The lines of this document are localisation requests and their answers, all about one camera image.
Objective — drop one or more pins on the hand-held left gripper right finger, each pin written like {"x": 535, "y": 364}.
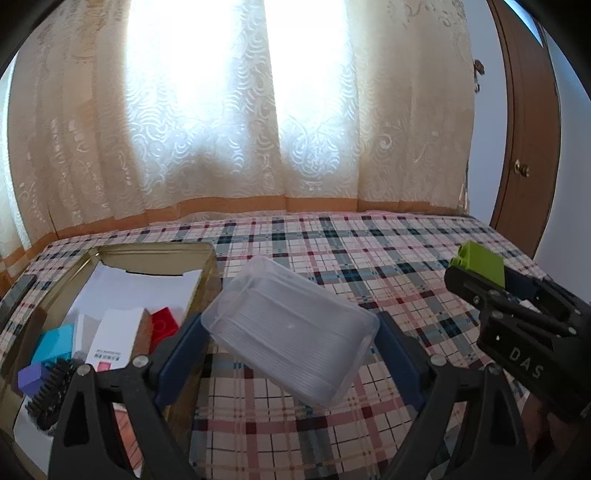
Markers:
{"x": 401, "y": 362}

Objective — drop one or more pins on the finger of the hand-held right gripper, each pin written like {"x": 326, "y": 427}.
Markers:
{"x": 471, "y": 284}
{"x": 526, "y": 284}

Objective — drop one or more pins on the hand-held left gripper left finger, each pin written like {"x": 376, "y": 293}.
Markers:
{"x": 180, "y": 367}

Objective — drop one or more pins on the green cube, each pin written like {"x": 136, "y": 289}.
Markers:
{"x": 482, "y": 263}

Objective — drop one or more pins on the red building block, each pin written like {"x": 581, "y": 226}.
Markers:
{"x": 164, "y": 323}

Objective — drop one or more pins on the brown wooden block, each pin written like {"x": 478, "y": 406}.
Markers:
{"x": 145, "y": 330}

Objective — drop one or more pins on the white carton box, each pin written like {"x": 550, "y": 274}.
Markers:
{"x": 115, "y": 337}

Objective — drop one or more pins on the rose gold box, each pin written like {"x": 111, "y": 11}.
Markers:
{"x": 124, "y": 424}

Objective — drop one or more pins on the gold tin box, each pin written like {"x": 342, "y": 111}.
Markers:
{"x": 205, "y": 286}

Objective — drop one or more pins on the clear plastic box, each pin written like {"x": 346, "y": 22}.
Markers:
{"x": 286, "y": 332}

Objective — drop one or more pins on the teal building block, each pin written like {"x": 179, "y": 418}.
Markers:
{"x": 53, "y": 344}

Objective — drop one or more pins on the black brush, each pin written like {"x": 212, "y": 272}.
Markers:
{"x": 48, "y": 397}

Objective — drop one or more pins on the purple block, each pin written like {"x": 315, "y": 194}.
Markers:
{"x": 32, "y": 376}

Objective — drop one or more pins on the white paper sheet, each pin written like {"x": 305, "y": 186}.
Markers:
{"x": 134, "y": 290}

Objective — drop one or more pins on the brass door knob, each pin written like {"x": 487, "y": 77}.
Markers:
{"x": 522, "y": 169}

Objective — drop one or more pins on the plaid bed sheet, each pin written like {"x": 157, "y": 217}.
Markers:
{"x": 351, "y": 258}

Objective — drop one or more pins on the brown wooden door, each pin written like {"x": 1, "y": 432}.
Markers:
{"x": 517, "y": 92}

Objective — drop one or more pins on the metal curtain hook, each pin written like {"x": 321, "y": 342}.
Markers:
{"x": 479, "y": 74}

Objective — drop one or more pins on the orange and white curtain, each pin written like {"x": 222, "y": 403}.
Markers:
{"x": 5, "y": 221}

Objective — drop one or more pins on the cream lace curtain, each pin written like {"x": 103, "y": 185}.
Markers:
{"x": 207, "y": 129}

